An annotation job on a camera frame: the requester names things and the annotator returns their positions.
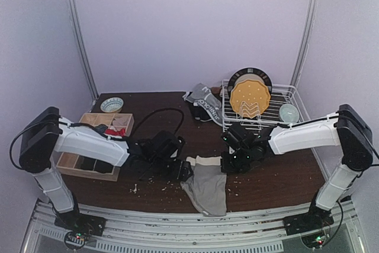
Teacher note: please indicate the blue yellow patterned bowl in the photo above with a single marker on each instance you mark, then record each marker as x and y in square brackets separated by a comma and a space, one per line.
[112, 105]

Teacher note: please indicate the right aluminium corner post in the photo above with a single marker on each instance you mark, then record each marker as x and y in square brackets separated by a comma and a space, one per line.
[304, 44]

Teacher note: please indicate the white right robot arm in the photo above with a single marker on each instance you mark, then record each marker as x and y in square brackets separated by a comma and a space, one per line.
[344, 128]

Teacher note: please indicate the aluminium corner post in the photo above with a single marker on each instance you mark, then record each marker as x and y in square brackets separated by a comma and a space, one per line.
[75, 22]
[304, 44]

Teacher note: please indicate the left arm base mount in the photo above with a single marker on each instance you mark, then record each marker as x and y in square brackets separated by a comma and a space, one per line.
[81, 227]

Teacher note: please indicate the left aluminium corner post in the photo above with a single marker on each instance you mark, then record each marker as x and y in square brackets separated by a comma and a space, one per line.
[75, 22]

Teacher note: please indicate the black underwear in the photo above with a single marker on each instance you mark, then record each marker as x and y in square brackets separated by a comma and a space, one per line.
[199, 113]

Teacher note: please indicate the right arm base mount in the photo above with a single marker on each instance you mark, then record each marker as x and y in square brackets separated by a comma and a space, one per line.
[310, 225]

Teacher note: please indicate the dark striped rolled underwear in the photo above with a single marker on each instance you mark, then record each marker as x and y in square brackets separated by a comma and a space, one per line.
[101, 128]

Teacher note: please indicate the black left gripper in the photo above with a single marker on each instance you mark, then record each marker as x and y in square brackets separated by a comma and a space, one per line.
[183, 170]

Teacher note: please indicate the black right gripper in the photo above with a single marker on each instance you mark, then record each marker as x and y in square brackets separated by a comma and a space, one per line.
[226, 165]

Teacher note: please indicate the pale green glass bowl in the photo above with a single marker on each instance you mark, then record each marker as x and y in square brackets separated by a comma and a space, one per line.
[289, 113]

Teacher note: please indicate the brown cloth item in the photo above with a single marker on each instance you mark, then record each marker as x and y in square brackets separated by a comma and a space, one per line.
[216, 90]

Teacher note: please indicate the wooden compartment organizer box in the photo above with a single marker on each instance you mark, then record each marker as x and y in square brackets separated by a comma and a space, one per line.
[79, 166]

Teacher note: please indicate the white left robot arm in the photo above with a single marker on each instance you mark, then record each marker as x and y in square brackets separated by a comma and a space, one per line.
[50, 132]

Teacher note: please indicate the aluminium rail front frame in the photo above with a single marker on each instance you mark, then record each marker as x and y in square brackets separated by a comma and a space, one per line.
[131, 231]

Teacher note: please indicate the yellow scalloped plate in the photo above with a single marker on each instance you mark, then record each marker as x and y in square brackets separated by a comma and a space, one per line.
[249, 98]

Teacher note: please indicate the red rolled underwear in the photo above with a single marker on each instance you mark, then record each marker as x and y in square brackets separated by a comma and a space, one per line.
[115, 132]

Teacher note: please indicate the black rimmed plate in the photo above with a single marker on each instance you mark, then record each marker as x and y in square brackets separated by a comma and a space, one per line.
[249, 73]

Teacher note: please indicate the grey underwear white waistband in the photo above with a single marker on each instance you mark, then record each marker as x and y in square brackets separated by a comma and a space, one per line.
[206, 187]

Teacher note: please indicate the pink beige rolled underwear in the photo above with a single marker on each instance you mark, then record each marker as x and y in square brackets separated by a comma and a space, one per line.
[120, 120]

